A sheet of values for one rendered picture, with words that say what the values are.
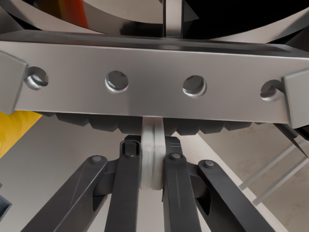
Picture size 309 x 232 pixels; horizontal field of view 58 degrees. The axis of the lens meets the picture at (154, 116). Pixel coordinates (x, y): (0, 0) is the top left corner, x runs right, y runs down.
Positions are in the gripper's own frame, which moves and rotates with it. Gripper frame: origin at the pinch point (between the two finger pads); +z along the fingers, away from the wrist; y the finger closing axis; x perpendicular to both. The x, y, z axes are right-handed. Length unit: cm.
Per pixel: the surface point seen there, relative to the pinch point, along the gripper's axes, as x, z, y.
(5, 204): -35, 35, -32
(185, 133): -2.0, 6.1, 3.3
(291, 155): -202, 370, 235
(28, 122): -2.8, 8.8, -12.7
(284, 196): -281, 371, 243
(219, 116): 3.4, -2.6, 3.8
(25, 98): 3.9, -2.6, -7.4
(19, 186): -49, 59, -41
